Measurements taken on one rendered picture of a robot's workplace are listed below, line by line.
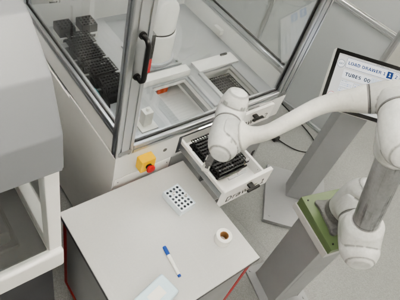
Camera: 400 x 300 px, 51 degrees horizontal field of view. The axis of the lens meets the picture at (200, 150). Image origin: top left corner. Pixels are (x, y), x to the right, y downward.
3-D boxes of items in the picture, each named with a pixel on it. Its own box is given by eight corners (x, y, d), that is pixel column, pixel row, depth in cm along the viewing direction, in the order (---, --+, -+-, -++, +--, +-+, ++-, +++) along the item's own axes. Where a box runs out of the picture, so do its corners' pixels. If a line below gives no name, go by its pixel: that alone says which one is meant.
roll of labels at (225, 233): (233, 241, 178) (236, 236, 175) (222, 250, 174) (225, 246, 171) (221, 229, 180) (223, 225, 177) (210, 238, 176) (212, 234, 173)
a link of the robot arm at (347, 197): (359, 201, 196) (388, 176, 180) (361, 234, 185) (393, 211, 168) (327, 190, 195) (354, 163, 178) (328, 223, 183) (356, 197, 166)
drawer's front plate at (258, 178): (265, 182, 195) (274, 168, 187) (218, 207, 180) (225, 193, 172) (263, 180, 196) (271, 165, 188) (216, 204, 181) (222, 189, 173)
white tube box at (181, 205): (193, 207, 184) (196, 202, 181) (180, 216, 179) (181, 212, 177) (175, 187, 189) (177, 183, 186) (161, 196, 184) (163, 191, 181)
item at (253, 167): (261, 179, 194) (266, 171, 190) (219, 200, 181) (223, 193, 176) (211, 122, 211) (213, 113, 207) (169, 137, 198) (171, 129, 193)
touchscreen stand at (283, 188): (324, 238, 284) (415, 140, 210) (261, 221, 282) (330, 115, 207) (322, 182, 318) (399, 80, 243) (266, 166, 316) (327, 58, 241)
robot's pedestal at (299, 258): (308, 300, 251) (375, 240, 196) (266, 316, 239) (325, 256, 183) (283, 256, 268) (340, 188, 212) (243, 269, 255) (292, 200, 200)
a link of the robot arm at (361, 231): (372, 231, 181) (377, 278, 167) (334, 227, 184) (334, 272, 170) (435, 95, 124) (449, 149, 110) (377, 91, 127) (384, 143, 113)
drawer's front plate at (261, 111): (268, 118, 226) (275, 103, 218) (228, 134, 210) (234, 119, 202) (265, 116, 227) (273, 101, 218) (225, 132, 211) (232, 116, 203)
